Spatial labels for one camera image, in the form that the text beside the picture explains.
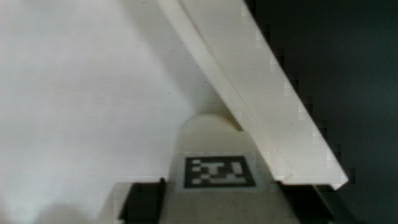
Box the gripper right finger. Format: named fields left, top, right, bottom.
left=279, top=183, right=355, bottom=224

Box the white square tabletop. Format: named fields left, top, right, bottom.
left=0, top=0, right=347, bottom=224

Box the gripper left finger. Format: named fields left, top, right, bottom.
left=96, top=178, right=167, bottom=224

